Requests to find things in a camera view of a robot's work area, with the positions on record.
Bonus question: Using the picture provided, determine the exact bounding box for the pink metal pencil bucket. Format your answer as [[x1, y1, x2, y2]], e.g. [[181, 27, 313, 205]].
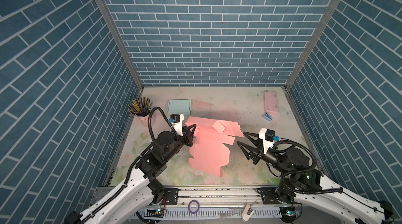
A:
[[138, 115, 149, 127]]

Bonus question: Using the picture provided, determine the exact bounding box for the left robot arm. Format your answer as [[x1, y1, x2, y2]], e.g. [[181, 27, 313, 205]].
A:
[[64, 107, 196, 224]]

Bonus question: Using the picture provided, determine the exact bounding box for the aluminium front rail frame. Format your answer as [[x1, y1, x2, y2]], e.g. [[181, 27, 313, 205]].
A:
[[81, 185, 359, 224]]

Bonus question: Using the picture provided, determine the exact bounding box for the pink paper box sheet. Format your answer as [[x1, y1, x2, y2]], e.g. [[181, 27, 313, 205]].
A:
[[186, 116, 244, 177]]

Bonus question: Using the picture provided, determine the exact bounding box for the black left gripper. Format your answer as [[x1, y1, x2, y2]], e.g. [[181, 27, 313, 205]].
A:
[[161, 123, 197, 164]]

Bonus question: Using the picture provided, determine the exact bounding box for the pink pencil case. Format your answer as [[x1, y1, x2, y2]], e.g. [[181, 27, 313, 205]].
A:
[[263, 91, 279, 115]]

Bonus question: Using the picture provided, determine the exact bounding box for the white pink clip tool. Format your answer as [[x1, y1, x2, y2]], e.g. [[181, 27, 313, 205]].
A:
[[241, 204, 255, 221]]

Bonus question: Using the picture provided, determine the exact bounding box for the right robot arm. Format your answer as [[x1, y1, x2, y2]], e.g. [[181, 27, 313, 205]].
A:
[[237, 128, 395, 224]]

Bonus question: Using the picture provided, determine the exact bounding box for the mint green paper box sheet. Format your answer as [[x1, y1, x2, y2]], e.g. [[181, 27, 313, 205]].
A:
[[167, 99, 191, 116]]

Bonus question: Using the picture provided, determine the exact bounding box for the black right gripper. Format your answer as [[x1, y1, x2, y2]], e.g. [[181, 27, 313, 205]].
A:
[[239, 131, 292, 177]]

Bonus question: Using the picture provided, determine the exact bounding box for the bundle of colored pencils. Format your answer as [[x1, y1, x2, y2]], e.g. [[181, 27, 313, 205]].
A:
[[128, 97, 152, 117]]

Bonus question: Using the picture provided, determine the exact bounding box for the purple tape roll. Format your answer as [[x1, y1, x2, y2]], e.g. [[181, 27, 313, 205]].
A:
[[187, 199, 200, 215]]

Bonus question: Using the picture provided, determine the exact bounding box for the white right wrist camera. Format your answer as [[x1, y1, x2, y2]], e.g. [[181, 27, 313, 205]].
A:
[[259, 128, 280, 154]]

